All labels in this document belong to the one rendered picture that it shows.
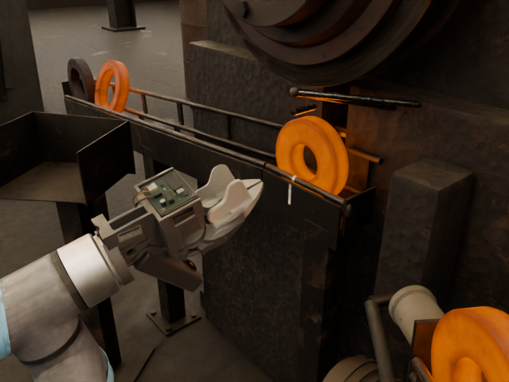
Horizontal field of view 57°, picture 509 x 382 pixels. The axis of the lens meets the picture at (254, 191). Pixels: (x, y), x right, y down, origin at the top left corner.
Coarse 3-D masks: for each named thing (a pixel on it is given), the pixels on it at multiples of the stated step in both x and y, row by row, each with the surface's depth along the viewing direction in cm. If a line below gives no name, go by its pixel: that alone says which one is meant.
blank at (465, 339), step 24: (456, 312) 45; (480, 312) 43; (504, 312) 43; (456, 336) 46; (480, 336) 42; (504, 336) 40; (432, 360) 50; (456, 360) 46; (480, 360) 42; (504, 360) 39
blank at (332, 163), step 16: (288, 128) 84; (304, 128) 81; (320, 128) 78; (288, 144) 85; (304, 144) 82; (320, 144) 79; (336, 144) 78; (288, 160) 87; (320, 160) 80; (336, 160) 77; (304, 176) 86; (320, 176) 81; (336, 176) 78; (336, 192) 81
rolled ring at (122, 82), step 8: (104, 64) 152; (112, 64) 147; (120, 64) 146; (104, 72) 151; (112, 72) 151; (120, 72) 144; (104, 80) 154; (120, 80) 143; (128, 80) 144; (96, 88) 155; (104, 88) 155; (120, 88) 143; (128, 88) 144; (96, 96) 155; (104, 96) 155; (120, 96) 143; (96, 104) 154; (104, 104) 153; (112, 104) 145; (120, 104) 145; (120, 112) 147
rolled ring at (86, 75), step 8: (72, 64) 159; (80, 64) 155; (72, 72) 163; (80, 72) 155; (88, 72) 155; (72, 80) 166; (88, 80) 155; (72, 88) 167; (80, 88) 168; (88, 88) 155; (80, 96) 167; (88, 96) 156
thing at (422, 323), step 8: (416, 320) 50; (424, 320) 50; (432, 320) 50; (416, 328) 50; (424, 328) 50; (432, 328) 50; (416, 336) 51; (424, 336) 51; (432, 336) 51; (416, 344) 51; (424, 344) 51; (416, 352) 51; (424, 352) 52; (424, 360) 52; (408, 368) 53; (408, 376) 53
